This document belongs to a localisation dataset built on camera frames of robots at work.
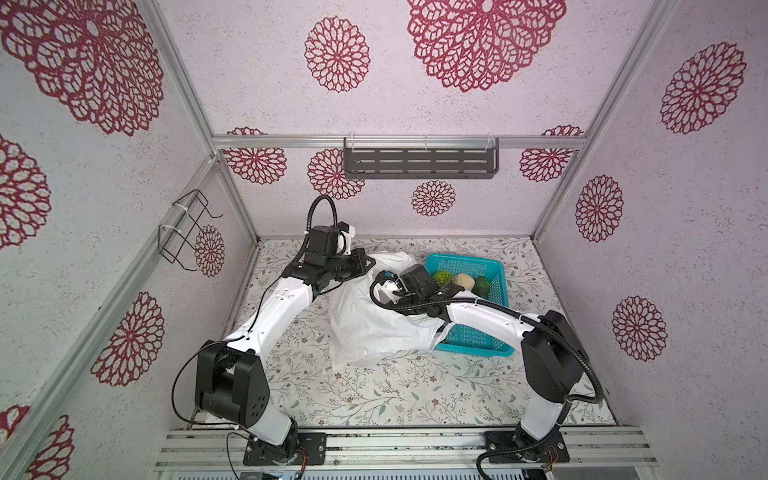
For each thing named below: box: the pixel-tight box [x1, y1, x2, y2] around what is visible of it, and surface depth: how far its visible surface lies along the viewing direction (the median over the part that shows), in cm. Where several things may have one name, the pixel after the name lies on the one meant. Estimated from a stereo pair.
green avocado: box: [471, 276, 490, 299], surface depth 102 cm
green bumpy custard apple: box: [434, 270, 453, 286], surface depth 102 cm
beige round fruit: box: [454, 273, 475, 291], surface depth 103 cm
